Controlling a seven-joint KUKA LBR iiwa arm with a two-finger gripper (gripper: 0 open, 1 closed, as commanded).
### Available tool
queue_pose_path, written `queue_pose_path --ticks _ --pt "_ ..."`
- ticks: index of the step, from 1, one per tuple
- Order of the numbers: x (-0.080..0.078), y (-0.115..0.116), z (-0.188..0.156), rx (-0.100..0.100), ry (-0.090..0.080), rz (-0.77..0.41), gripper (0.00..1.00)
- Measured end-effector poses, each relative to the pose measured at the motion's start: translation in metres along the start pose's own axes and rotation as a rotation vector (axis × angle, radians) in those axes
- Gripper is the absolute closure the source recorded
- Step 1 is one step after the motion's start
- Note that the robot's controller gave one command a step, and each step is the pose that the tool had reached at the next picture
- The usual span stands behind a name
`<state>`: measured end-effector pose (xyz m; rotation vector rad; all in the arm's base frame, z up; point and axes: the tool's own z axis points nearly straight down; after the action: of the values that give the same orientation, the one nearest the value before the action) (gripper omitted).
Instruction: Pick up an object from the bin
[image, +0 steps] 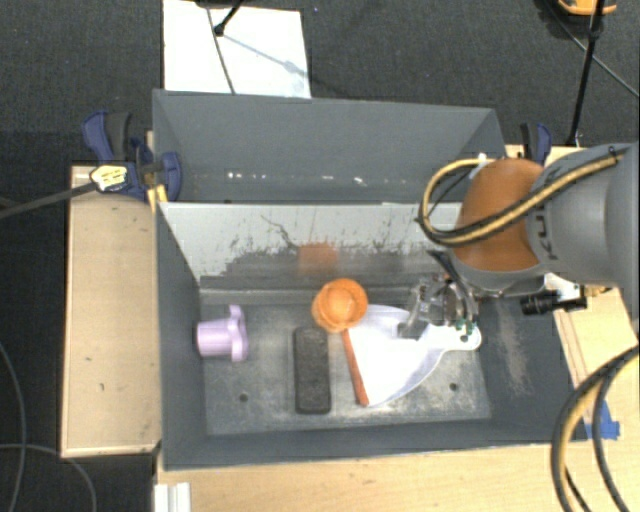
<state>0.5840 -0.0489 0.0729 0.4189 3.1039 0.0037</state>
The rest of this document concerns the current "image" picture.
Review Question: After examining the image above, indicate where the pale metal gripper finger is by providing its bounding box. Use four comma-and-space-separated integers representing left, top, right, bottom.
407, 285, 431, 325
397, 320, 427, 342

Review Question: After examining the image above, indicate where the white plastic scoop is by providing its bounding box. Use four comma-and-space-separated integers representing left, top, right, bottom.
346, 304, 483, 409

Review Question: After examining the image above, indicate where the orange ladle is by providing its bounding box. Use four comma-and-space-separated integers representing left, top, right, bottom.
310, 278, 371, 408

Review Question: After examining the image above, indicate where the dark green flat block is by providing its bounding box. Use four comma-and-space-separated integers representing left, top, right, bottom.
293, 326, 333, 416

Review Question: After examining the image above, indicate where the lilac plastic cup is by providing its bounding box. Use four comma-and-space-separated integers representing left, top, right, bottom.
193, 304, 250, 364

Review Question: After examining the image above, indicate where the grey metal bin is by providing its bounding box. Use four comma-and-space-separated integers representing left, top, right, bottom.
151, 88, 587, 471

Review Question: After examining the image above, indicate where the pale wood board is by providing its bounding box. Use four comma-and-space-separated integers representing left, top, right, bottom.
60, 165, 164, 459

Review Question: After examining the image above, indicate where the black cylinder on white bracket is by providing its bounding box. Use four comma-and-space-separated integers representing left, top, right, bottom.
519, 277, 589, 317

